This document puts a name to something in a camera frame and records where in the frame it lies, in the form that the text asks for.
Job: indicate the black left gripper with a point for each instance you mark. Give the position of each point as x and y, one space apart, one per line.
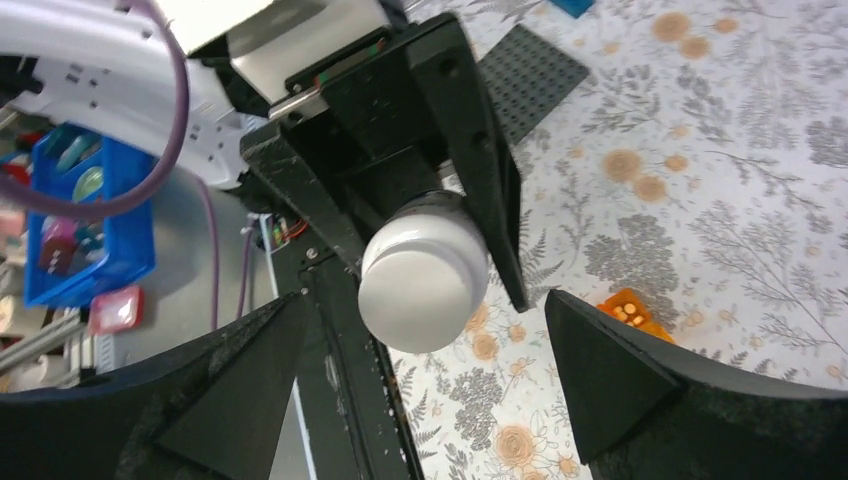
357 101

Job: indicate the white bottle cap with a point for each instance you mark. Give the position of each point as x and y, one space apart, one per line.
424 275

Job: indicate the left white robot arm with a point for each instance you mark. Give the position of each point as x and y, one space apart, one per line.
153 74

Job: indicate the blue toy brick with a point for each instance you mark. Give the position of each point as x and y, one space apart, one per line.
574 8

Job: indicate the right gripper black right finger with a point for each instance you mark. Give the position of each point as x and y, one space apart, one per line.
643 408

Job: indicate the orange pill organizer box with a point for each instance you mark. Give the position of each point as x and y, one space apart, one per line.
628 308

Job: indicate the white blue pill bottle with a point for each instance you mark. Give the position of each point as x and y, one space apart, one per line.
435 202

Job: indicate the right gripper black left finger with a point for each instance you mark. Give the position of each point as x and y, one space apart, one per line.
211 408

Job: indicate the floral patterned mat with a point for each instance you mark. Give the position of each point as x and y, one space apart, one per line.
702 164

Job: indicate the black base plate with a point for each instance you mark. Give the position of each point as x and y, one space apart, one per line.
346 396

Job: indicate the pink small box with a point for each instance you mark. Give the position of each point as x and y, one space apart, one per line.
116 311

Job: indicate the grey studded baseplate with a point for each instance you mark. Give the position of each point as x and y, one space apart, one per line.
528 77

